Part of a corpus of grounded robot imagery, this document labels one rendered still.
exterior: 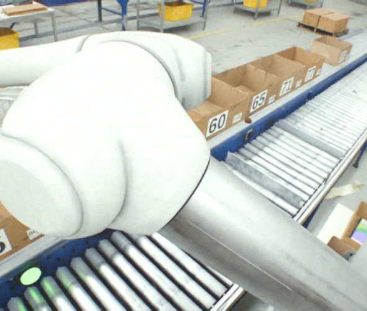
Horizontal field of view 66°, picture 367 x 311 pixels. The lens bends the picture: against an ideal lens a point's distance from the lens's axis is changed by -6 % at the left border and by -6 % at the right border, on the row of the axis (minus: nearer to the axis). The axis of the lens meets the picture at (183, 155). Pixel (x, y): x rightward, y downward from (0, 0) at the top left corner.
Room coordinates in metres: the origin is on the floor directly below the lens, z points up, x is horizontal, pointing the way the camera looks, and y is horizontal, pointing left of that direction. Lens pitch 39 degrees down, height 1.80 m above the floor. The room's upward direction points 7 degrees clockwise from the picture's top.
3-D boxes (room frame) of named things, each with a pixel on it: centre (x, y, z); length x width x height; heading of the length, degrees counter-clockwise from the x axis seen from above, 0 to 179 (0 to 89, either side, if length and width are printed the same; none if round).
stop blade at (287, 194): (1.17, -0.42, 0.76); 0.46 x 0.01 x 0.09; 50
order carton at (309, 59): (2.40, -0.85, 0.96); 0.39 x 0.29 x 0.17; 141
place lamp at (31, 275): (0.47, 0.48, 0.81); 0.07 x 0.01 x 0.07; 140
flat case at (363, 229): (0.83, -0.87, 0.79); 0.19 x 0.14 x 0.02; 140
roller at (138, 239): (0.65, 0.02, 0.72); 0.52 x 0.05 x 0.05; 50
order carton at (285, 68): (2.10, -0.60, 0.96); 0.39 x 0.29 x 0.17; 140
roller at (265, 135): (1.50, -0.69, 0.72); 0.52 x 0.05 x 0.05; 50
